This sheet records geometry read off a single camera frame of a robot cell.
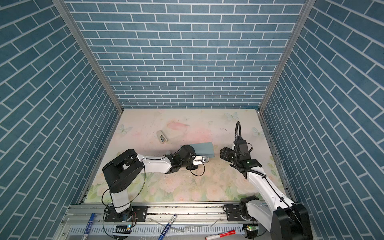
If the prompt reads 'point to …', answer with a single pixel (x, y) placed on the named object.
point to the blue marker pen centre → (167, 227)
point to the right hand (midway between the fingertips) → (223, 150)
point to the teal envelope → (205, 149)
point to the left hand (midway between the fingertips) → (199, 157)
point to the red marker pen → (221, 235)
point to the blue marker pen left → (88, 227)
